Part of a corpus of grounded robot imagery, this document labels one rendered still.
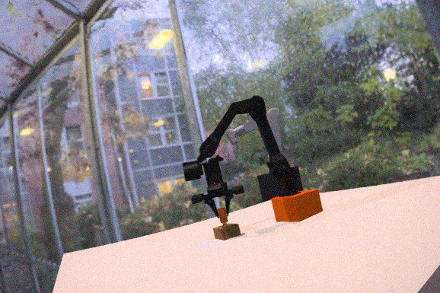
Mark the orange cylinder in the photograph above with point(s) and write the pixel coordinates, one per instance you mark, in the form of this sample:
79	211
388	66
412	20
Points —
222	215

